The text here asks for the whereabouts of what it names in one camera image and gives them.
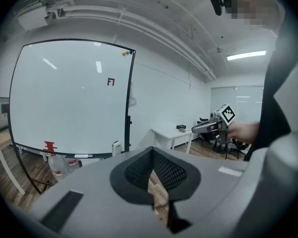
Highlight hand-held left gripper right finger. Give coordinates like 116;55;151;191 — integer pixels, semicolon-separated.
151;147;254;234

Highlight white air conditioner unit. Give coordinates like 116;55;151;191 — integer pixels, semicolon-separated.
16;6;50;32

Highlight person's black shirt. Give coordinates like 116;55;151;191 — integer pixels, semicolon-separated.
244;31;293;161

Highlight white table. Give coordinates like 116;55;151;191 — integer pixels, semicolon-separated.
150;124;195;155

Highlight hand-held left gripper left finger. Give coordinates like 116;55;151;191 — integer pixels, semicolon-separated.
29;146;169;238

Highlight black office chair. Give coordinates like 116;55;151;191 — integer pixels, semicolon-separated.
197;117;216;141
227;137;250;160

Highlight black framed whiteboard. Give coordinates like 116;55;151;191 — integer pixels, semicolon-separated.
8;39;136;159

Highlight person's right hand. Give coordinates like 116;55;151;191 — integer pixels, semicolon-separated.
227;123;244;143

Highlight clear plastic bottle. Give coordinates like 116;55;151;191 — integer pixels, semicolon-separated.
47;154;68;181

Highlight black head camera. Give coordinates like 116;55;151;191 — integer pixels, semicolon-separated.
210;0;225;16

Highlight frosted glass partition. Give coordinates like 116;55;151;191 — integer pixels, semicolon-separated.
210;85;264;124

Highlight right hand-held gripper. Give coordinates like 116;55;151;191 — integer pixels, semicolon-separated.
191;103;236;143

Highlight long ceiling light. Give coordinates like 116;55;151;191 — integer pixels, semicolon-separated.
226;50;267;61

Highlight person's head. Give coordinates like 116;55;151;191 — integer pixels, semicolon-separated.
230;0;277;26

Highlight white ceiling pipes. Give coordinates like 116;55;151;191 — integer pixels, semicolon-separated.
47;0;218;81

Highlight person's right forearm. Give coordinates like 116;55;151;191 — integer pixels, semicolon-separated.
241;121;261;145

